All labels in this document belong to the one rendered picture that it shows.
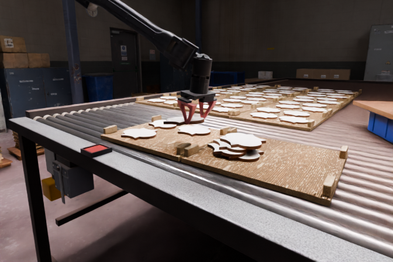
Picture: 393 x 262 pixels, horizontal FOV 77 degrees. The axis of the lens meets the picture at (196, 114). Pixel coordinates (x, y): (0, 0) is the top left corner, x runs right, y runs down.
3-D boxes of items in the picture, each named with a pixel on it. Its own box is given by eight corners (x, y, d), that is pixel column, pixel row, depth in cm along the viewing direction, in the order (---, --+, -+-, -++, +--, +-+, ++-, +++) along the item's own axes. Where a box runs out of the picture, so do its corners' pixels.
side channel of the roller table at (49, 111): (31, 128, 141) (28, 111, 139) (27, 126, 145) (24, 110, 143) (286, 83, 448) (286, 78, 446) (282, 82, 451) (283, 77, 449)
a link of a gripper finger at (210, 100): (185, 119, 82) (188, 91, 79) (199, 115, 87) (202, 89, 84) (200, 125, 78) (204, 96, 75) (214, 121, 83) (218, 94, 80)
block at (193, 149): (188, 157, 76) (188, 149, 76) (183, 156, 77) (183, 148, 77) (199, 152, 81) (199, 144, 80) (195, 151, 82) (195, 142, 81)
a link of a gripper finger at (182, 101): (174, 121, 79) (176, 92, 76) (189, 117, 84) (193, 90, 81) (189, 128, 74) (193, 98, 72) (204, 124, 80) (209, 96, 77)
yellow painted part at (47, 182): (51, 202, 109) (44, 151, 104) (42, 195, 115) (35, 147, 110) (69, 195, 115) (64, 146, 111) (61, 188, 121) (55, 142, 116)
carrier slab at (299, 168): (329, 207, 53) (330, 200, 53) (181, 162, 77) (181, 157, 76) (347, 157, 81) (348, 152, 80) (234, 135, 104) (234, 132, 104)
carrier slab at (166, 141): (178, 161, 77) (178, 157, 77) (100, 138, 101) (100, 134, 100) (231, 135, 105) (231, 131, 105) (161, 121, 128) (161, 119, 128)
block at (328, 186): (330, 197, 54) (331, 186, 53) (321, 195, 55) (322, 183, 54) (334, 187, 58) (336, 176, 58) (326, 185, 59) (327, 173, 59)
